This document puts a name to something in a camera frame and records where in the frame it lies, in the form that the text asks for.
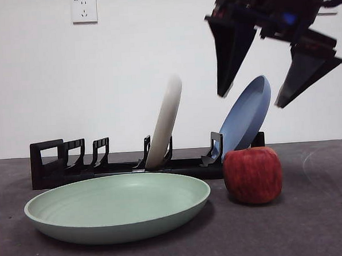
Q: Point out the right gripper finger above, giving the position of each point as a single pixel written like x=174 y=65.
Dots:
x=230 y=56
x=306 y=75

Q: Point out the red apple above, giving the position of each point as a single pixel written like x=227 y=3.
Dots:
x=252 y=175

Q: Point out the green round plate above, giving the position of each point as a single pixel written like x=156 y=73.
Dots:
x=117 y=205

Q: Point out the blue round plate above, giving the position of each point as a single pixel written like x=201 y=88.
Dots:
x=245 y=118

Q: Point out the white round plate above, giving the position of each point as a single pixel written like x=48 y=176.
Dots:
x=166 y=125

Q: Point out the black plate rack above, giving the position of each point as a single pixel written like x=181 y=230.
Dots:
x=53 y=177

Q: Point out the white wall socket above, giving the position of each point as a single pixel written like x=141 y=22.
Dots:
x=84 y=10

